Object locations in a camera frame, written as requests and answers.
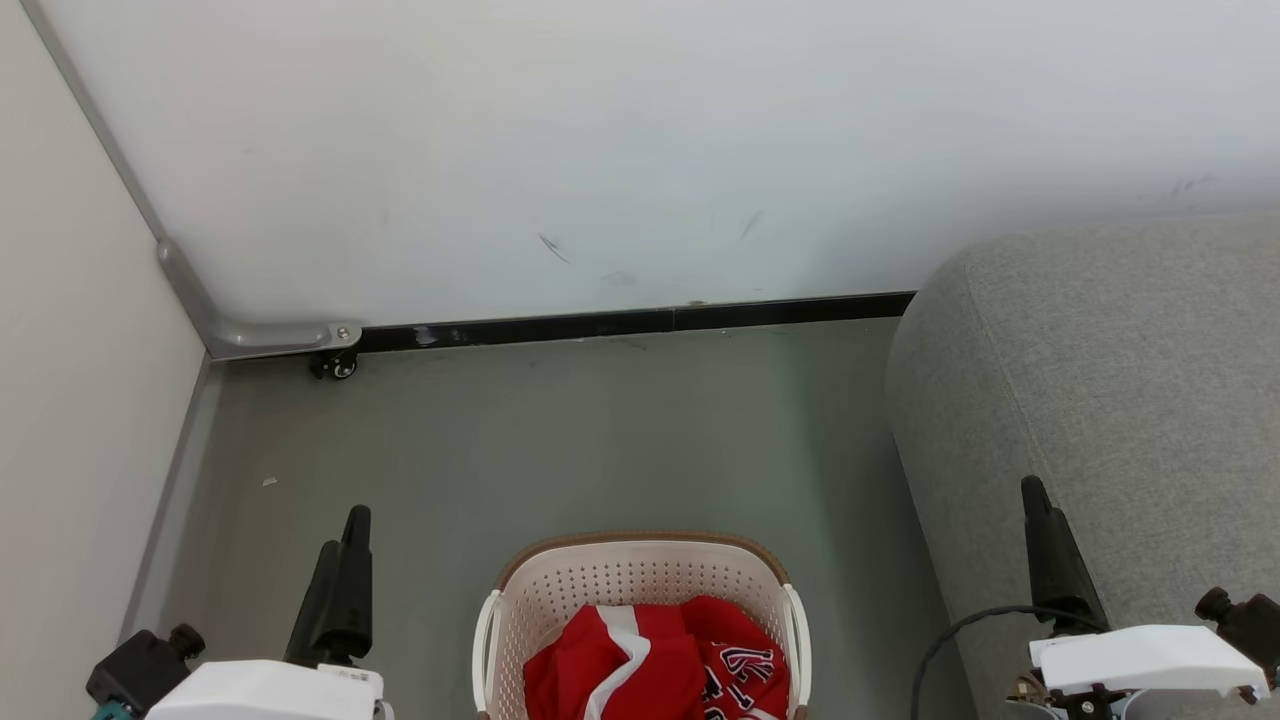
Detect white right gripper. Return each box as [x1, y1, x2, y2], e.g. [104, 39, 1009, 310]
[1010, 476, 1271, 720]

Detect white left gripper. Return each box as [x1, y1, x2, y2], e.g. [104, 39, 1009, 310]
[148, 505, 393, 720]

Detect red shorts with white hem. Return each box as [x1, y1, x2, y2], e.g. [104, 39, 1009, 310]
[522, 603, 706, 720]

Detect grey fabric sofa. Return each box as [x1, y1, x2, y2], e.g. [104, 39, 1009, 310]
[884, 212, 1280, 720]

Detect cream perforated laundry basket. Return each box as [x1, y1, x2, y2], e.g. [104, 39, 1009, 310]
[472, 530, 812, 720]

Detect black partition base strip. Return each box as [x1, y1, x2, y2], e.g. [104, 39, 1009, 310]
[360, 291, 917, 353]

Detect thin black right gripper cable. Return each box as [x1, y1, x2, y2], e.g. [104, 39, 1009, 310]
[910, 605, 1051, 720]

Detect grey metal partition frame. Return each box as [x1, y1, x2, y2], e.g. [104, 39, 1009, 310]
[20, 0, 363, 361]

